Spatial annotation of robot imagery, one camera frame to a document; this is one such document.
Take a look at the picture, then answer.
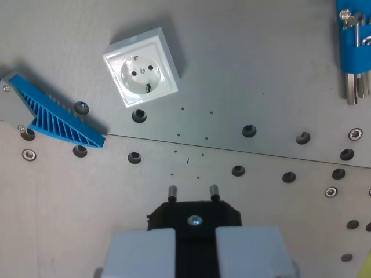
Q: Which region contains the black two-pin power plug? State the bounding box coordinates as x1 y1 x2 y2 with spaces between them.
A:
147 184 243 278

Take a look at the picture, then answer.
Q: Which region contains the yellow-green sheet corner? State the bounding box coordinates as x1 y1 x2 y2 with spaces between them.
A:
357 254 371 278

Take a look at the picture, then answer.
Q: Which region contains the blue finned finger, grey base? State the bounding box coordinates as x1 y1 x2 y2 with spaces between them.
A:
0 72 107 149

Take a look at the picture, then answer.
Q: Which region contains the small silver hex key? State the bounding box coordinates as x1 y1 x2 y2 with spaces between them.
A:
361 36 371 96

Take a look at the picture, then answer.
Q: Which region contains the large silver hex key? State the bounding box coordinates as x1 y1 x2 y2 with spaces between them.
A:
341 9 358 105

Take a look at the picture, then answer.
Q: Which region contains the blue hex key holder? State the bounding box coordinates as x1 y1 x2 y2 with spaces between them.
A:
336 0 371 74

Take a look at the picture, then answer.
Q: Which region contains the white wall socket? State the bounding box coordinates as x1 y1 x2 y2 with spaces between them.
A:
102 27 181 109

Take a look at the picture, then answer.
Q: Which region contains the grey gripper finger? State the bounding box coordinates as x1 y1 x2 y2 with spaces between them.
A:
102 228 177 278
215 225 297 278

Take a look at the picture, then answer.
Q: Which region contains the medium silver hex key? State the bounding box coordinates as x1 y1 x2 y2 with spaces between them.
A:
349 11 367 98

